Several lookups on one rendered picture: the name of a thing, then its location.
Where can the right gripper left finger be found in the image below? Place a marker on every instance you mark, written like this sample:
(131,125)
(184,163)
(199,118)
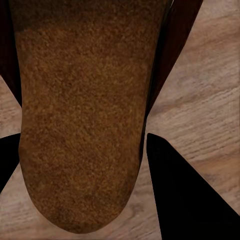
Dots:
(9,157)

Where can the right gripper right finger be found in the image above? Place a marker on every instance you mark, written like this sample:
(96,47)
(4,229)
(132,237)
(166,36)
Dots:
(188,207)

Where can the sandal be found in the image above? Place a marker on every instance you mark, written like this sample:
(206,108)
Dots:
(87,74)

